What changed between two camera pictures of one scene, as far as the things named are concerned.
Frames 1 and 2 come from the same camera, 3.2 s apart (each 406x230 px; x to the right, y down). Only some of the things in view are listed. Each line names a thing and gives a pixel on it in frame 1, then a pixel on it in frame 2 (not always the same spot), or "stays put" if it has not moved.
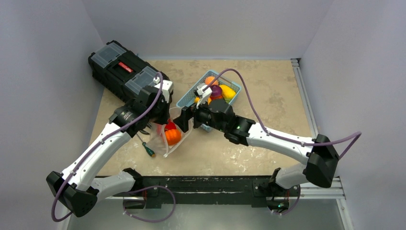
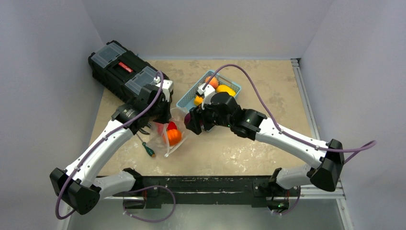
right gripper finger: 182,121 -> 195,124
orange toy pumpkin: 173,136 stays put
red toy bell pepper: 170,125 stays put
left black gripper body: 160,114 stays put
